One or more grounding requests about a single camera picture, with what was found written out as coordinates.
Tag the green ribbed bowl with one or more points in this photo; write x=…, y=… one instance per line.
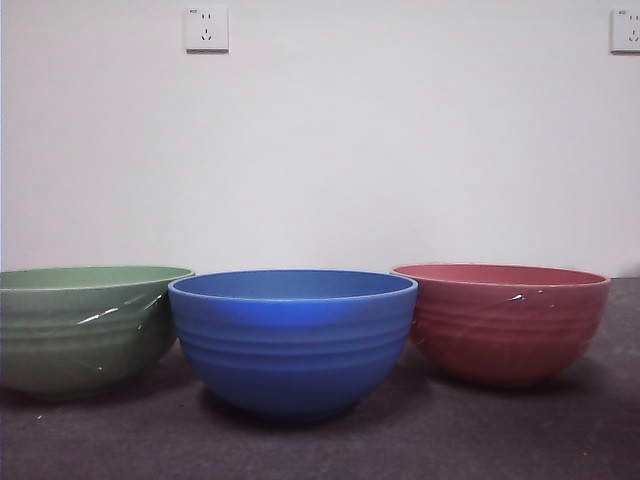
x=65, y=350

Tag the red ribbed bowl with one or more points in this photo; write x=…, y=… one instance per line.
x=500, y=335

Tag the white wall socket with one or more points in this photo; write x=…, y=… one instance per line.
x=207, y=29
x=627, y=31

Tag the blue ribbed bowl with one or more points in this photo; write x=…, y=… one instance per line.
x=292, y=360

